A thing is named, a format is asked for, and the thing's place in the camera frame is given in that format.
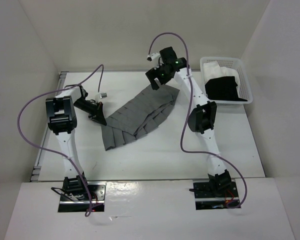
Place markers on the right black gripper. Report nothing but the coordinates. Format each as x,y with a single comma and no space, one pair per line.
153,74

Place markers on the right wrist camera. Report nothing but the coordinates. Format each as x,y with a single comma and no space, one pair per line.
154,59

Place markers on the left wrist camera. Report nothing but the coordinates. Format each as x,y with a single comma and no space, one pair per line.
100,96

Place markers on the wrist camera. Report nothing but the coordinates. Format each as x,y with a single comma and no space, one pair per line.
100,96
154,59

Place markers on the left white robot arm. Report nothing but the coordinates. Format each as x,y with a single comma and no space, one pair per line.
62,121

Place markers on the white plastic basket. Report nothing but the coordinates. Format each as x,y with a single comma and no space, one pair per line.
235,64

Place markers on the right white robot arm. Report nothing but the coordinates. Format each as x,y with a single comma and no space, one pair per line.
201,113

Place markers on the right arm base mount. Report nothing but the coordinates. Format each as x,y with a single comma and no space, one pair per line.
205,199

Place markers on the white skirt in basket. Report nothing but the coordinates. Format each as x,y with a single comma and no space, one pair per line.
212,70

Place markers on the grey skirt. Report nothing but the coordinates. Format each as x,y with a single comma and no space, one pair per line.
139,116

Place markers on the black folded skirt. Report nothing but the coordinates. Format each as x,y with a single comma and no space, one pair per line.
223,89

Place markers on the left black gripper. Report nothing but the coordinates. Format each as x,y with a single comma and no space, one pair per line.
97,115

